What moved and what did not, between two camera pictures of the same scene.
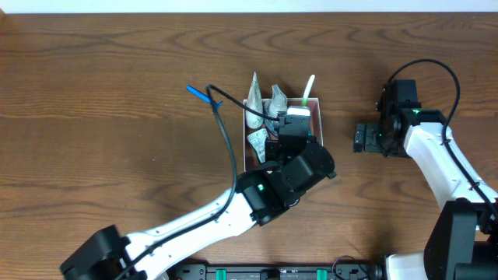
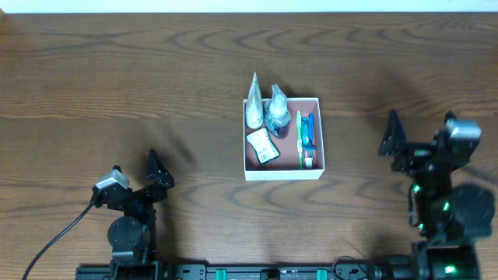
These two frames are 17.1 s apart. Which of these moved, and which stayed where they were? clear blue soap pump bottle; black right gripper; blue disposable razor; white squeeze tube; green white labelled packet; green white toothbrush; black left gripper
Moved: black right gripper; black left gripper; green white toothbrush; blue disposable razor
Stayed: green white labelled packet; clear blue soap pump bottle; white squeeze tube
